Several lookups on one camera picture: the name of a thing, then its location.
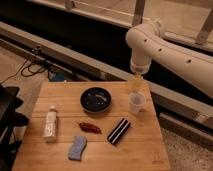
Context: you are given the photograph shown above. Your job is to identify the dried red chili pepper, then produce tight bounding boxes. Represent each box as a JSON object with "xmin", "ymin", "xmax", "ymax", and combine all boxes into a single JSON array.
[{"xmin": 79, "ymin": 122, "xmax": 102, "ymax": 134}]

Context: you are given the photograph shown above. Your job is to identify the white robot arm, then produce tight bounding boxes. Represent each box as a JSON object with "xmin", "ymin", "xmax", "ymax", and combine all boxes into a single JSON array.
[{"xmin": 126, "ymin": 21, "xmax": 213, "ymax": 98}]

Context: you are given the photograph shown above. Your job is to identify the translucent plastic measuring cup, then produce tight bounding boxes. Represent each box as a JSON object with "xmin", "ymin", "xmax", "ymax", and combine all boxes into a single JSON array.
[{"xmin": 128, "ymin": 92, "xmax": 146, "ymax": 115}]

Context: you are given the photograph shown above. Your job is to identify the dark blue ceramic bowl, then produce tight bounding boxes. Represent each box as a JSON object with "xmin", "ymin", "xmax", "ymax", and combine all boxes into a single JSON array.
[{"xmin": 80, "ymin": 87, "xmax": 111, "ymax": 113}]

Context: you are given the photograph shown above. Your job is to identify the black white striped block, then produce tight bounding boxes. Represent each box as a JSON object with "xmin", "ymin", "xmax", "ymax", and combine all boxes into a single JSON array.
[{"xmin": 107, "ymin": 119, "xmax": 131, "ymax": 145}]

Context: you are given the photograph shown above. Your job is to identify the blue floor object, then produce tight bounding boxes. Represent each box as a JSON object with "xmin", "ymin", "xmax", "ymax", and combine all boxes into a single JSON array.
[{"xmin": 49, "ymin": 74, "xmax": 65, "ymax": 82}]

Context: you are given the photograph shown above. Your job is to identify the blue sponge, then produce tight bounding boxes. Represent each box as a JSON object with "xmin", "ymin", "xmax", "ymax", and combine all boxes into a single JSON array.
[{"xmin": 68, "ymin": 136, "xmax": 87, "ymax": 161}]

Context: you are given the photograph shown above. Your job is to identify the white tube bottle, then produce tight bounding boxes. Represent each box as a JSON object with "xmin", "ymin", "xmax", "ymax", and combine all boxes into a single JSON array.
[{"xmin": 43, "ymin": 105, "xmax": 58, "ymax": 142}]

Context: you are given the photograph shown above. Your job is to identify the black chair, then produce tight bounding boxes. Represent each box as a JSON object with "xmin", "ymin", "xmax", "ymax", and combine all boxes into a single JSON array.
[{"xmin": 0, "ymin": 84, "xmax": 29, "ymax": 171}]

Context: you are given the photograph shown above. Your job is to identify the black floor cables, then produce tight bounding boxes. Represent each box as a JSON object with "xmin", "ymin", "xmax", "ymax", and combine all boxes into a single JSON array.
[{"xmin": 0, "ymin": 45, "xmax": 64, "ymax": 85}]

